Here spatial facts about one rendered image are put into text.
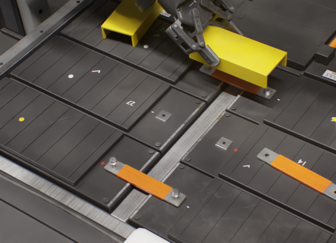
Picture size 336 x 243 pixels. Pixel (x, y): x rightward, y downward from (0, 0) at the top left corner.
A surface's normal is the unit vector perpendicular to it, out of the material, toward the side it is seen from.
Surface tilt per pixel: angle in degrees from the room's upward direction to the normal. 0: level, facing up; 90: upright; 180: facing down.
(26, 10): 90
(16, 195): 0
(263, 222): 0
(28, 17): 90
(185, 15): 40
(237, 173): 0
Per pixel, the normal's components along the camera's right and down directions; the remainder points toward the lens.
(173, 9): -0.48, 0.54
